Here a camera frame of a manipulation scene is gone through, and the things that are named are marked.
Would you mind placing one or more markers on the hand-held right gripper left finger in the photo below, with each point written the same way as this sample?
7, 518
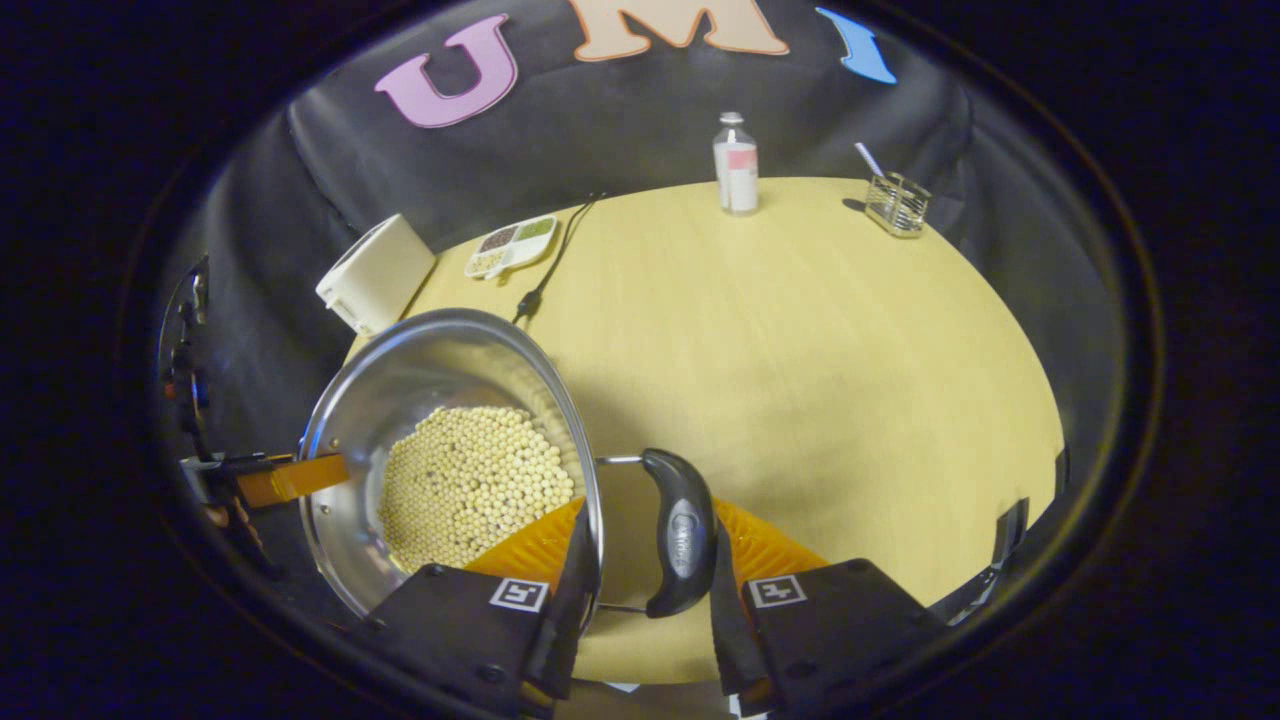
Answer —
570, 630

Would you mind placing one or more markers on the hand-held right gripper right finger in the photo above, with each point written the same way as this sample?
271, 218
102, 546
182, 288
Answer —
728, 630

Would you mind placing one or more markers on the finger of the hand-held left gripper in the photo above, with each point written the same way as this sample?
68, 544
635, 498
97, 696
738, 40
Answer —
290, 480

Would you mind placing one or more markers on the pile of soybeans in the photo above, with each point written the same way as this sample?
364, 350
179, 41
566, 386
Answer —
470, 480

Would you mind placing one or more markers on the white toaster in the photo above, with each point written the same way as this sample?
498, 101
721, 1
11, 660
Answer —
378, 272

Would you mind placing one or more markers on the white divided dish of grains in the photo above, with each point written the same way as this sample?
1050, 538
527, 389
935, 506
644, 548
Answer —
510, 245

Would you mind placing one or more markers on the clear bottle with pink label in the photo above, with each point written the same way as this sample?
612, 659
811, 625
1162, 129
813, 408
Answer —
738, 175

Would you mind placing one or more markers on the clear glass cup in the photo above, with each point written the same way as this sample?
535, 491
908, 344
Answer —
897, 205

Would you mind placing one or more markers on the white straw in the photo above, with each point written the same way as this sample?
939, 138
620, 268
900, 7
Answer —
868, 158

